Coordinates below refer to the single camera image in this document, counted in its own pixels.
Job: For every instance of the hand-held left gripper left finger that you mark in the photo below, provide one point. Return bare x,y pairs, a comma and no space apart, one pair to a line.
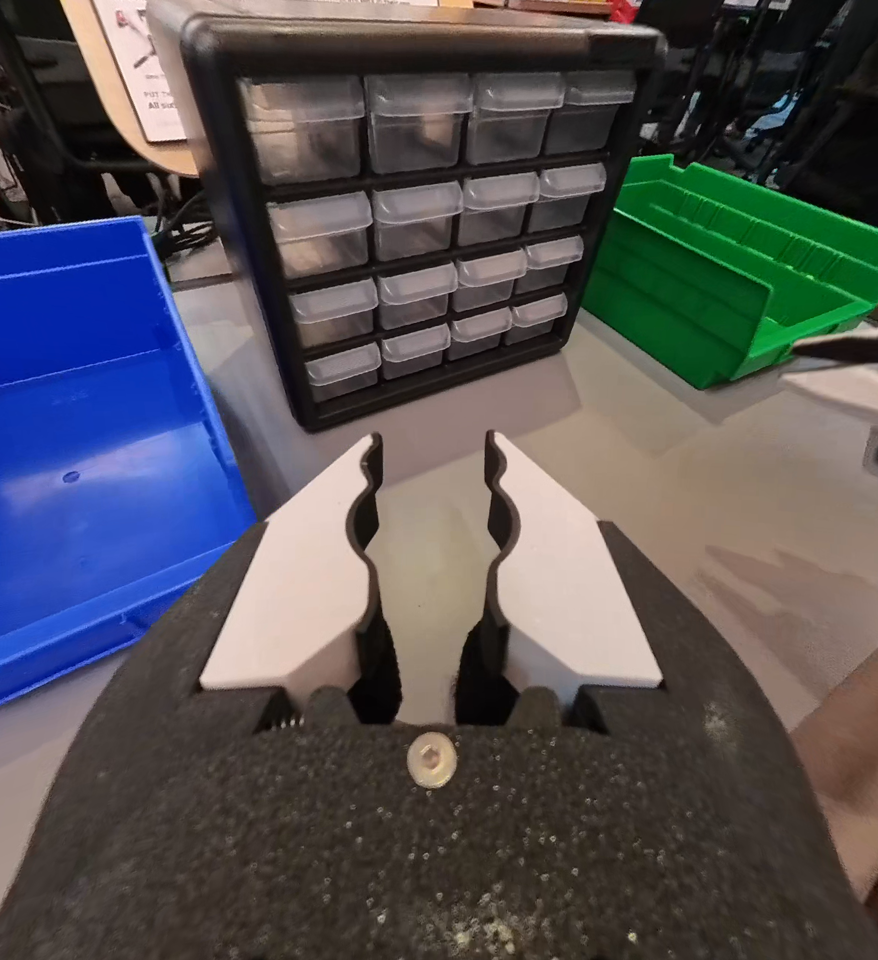
289,600

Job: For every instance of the white instruction sheet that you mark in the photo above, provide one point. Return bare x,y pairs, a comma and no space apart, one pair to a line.
146,90

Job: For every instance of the green plastic bin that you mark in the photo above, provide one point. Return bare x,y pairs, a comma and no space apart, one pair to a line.
709,300

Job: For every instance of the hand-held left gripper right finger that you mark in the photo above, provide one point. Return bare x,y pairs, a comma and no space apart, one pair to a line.
574,600

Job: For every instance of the black drawer cabinet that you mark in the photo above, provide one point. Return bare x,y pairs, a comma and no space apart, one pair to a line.
409,41

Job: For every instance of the blue plastic bin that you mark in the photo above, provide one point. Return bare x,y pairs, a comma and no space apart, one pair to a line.
71,450

